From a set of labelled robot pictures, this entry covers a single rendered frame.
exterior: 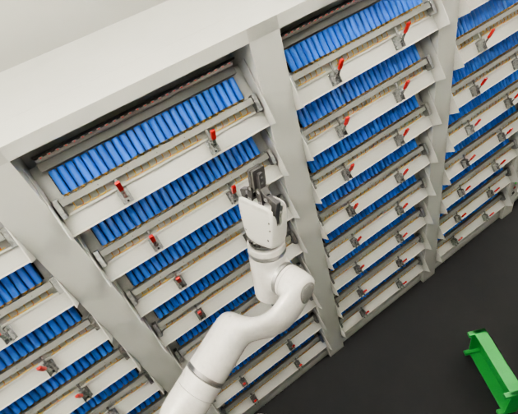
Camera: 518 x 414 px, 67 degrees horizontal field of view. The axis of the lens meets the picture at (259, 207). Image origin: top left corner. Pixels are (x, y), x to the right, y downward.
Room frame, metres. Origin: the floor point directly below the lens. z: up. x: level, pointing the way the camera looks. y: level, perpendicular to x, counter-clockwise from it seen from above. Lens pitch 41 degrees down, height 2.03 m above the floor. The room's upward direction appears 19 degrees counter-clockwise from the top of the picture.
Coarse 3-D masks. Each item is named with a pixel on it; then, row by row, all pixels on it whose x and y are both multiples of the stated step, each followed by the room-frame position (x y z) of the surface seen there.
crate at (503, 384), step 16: (480, 336) 0.76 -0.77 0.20; (464, 352) 0.79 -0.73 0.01; (480, 352) 0.77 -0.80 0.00; (496, 352) 0.67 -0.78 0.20; (480, 368) 0.70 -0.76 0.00; (496, 368) 0.62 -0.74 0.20; (496, 384) 0.62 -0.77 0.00; (512, 384) 0.54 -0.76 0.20; (496, 400) 0.56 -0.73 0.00; (512, 400) 0.50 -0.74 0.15
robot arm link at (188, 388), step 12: (180, 384) 0.42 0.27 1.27; (192, 384) 0.41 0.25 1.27; (204, 384) 0.40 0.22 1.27; (168, 396) 0.41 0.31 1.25; (180, 396) 0.40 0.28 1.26; (192, 396) 0.39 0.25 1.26; (204, 396) 0.39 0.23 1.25; (168, 408) 0.39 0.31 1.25; (180, 408) 0.38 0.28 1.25; (192, 408) 0.37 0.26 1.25; (204, 408) 0.37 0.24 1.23
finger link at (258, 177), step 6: (258, 168) 0.61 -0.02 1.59; (264, 168) 0.62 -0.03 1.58; (252, 174) 0.60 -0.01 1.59; (258, 174) 0.60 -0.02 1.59; (264, 174) 0.61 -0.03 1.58; (252, 180) 0.60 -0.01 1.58; (258, 180) 0.60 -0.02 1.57; (264, 180) 0.60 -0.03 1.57; (252, 186) 0.60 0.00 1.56; (258, 186) 0.60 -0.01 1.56; (264, 186) 0.60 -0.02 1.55; (264, 192) 0.59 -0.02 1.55; (270, 192) 0.59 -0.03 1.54; (264, 198) 0.58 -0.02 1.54
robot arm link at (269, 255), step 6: (282, 246) 0.56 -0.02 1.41; (252, 252) 0.57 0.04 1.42; (258, 252) 0.56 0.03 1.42; (264, 252) 0.55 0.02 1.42; (270, 252) 0.55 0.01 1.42; (276, 252) 0.55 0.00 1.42; (282, 252) 0.56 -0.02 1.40; (252, 258) 0.57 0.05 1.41; (258, 258) 0.55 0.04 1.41; (264, 258) 0.55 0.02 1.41; (270, 258) 0.55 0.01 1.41; (276, 258) 0.55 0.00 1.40
